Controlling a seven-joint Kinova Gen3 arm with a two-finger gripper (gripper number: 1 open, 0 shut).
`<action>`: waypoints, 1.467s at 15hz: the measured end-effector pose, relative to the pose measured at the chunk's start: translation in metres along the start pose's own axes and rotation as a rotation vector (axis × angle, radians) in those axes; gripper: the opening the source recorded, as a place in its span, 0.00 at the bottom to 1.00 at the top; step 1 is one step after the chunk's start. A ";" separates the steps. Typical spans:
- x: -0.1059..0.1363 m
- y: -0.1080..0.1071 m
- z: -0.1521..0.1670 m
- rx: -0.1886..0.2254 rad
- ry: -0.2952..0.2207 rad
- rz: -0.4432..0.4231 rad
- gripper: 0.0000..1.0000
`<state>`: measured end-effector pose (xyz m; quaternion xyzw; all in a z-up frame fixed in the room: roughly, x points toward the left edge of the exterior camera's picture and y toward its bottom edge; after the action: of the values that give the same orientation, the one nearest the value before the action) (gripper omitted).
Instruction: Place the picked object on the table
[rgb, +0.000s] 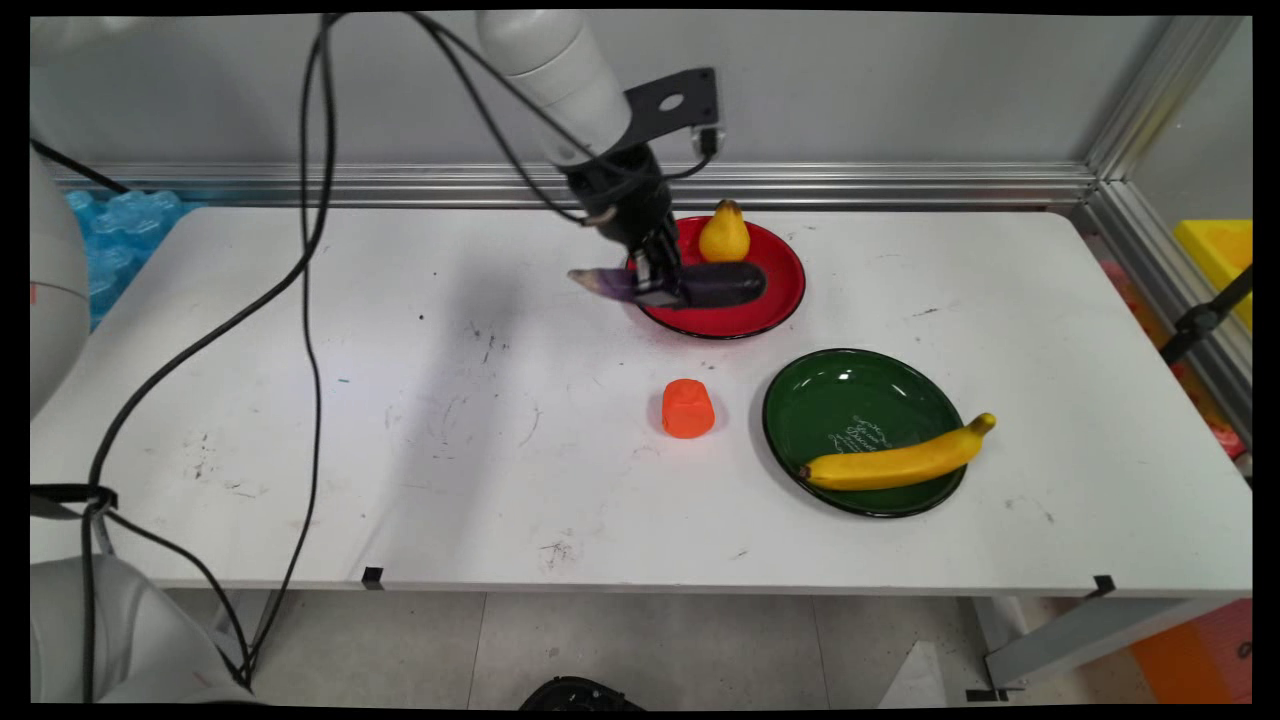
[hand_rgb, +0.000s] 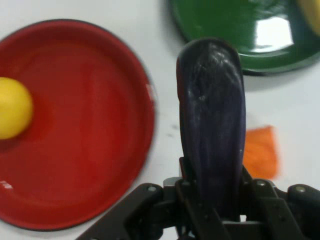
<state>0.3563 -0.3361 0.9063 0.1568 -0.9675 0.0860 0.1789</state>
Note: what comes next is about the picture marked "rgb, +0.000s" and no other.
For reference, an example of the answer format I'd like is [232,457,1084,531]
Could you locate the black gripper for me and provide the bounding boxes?
[564,142,693,309]

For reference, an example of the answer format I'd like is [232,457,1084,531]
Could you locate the purple toy eggplant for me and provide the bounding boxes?
[567,261,769,310]

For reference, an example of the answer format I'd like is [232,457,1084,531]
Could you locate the yellow toy pear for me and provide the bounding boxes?
[698,199,752,264]

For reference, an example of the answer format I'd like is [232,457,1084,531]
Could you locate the red round plate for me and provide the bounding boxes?
[626,216,808,341]

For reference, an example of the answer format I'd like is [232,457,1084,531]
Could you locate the orange toy carrot piece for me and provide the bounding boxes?
[661,378,717,440]

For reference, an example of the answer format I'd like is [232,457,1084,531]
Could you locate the dark green round plate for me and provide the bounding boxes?
[762,348,970,520]

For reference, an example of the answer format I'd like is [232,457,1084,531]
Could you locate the yellow toy banana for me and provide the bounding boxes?
[799,413,998,493]

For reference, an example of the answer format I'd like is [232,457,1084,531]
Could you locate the black round floor object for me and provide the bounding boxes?
[520,676,646,711]

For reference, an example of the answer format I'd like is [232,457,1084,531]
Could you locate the white table leg with foot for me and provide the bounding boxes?
[968,596,1206,693]

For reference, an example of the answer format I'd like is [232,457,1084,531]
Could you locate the black stand clamp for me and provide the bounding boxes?
[1160,265,1253,366]

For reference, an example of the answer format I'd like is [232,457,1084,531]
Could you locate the blue bubble wrap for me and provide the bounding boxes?
[62,188,206,331]

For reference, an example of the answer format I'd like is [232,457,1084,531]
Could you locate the yellow plastic bin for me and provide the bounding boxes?
[1172,220,1253,331]

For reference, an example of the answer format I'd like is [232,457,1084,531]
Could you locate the orange box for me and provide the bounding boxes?
[1128,599,1253,704]

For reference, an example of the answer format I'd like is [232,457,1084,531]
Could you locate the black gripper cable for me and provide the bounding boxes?
[408,11,719,228]

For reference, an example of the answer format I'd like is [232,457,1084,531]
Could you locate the horizontal aluminium frame rail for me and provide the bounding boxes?
[45,160,1101,211]

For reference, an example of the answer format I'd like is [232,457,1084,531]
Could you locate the long black cable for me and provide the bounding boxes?
[100,12,338,689]
[78,12,338,703]

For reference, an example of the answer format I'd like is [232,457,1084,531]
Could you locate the side aluminium frame rail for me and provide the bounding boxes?
[1075,180,1253,446]

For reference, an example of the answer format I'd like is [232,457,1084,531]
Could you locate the upright aluminium frame post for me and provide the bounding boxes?
[1085,15,1251,183]

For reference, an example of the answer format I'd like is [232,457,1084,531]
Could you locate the red clutter behind rail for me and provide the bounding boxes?
[1098,258,1249,463]

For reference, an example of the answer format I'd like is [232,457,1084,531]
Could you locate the thin black cable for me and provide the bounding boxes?
[30,138,132,194]

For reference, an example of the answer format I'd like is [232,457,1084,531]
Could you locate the black cable strap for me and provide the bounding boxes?
[30,484,120,521]

